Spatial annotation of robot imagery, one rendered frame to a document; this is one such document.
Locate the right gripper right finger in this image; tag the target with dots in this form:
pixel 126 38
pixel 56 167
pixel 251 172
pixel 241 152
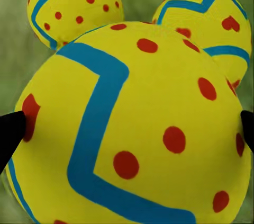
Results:
pixel 248 126

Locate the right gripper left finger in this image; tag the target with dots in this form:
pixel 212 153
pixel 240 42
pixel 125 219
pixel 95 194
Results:
pixel 12 130

